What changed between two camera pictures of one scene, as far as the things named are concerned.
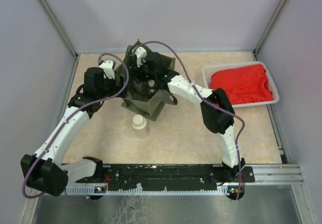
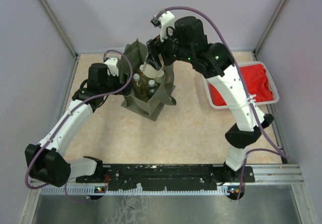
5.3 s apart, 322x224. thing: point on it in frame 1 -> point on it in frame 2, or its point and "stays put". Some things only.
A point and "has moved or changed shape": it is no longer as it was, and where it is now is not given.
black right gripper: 137,71 -> 156,47
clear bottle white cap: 152,88 stays put
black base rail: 171,177 stays put
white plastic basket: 208,71 stays put
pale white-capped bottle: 139,124 has moved or changed shape
